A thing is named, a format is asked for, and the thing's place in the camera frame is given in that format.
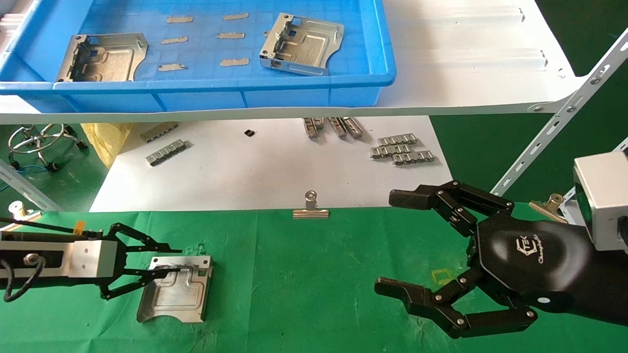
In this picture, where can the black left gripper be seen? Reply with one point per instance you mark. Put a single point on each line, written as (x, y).
(88, 283)

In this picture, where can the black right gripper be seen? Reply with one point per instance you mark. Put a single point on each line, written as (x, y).
(530, 260)

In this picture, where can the metal bracket part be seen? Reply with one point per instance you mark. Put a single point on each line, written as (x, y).
(304, 44)
(113, 59)
(171, 296)

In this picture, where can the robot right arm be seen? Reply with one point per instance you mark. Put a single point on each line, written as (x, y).
(611, 284)

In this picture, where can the grey metal connector strip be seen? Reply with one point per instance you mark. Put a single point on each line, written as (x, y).
(159, 131)
(414, 158)
(397, 139)
(337, 127)
(319, 122)
(309, 128)
(354, 127)
(390, 151)
(166, 152)

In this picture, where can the silver binder clip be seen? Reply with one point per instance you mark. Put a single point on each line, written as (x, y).
(311, 212)
(19, 213)
(547, 210)

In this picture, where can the yellow plastic bag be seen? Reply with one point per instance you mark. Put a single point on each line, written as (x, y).
(105, 139)

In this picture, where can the grey perforated shelf brace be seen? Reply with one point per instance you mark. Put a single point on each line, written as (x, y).
(29, 189)

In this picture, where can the green table cloth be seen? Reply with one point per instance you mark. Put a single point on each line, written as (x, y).
(319, 294)

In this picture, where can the white paper sheet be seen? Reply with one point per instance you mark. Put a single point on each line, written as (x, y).
(245, 171)

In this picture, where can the chrome chair base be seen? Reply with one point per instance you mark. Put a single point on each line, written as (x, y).
(39, 142)

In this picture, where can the white shelf board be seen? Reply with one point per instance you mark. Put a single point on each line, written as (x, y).
(466, 73)

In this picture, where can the beige tape strip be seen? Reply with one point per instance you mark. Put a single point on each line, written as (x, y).
(171, 67)
(235, 16)
(230, 35)
(174, 40)
(179, 19)
(234, 62)

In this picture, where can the blue plastic tray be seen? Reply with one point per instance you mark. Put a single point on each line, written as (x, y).
(294, 93)

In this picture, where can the white plastic stack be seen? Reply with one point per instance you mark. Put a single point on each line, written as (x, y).
(10, 23)

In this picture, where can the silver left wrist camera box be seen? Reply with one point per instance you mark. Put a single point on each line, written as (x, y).
(93, 259)

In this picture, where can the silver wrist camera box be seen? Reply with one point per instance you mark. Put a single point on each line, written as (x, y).
(601, 196)
(93, 259)

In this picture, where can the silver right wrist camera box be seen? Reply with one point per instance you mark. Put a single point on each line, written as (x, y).
(601, 196)

